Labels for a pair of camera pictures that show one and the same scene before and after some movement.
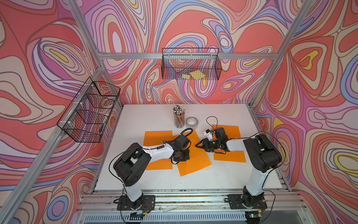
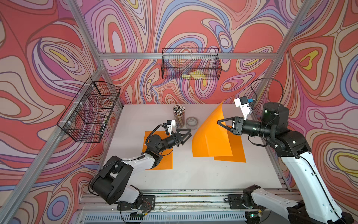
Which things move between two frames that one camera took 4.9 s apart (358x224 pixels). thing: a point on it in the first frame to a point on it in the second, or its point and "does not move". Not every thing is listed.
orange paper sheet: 198,158 to 212,139
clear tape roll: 192,122 does not move
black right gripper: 205,145 to 237,122
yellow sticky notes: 196,74 does not move
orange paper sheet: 232,132 does not move
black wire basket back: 192,63 does not move
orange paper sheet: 151,138 does not move
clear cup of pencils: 179,112 does not move
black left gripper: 187,157 to 176,139
